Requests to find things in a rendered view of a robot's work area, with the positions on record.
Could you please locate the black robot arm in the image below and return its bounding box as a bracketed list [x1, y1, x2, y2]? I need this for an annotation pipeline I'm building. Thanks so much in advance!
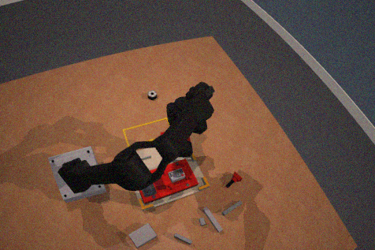
[58, 82, 215, 193]

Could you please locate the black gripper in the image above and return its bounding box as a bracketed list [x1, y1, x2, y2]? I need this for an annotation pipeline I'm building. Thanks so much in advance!
[166, 103, 193, 157]

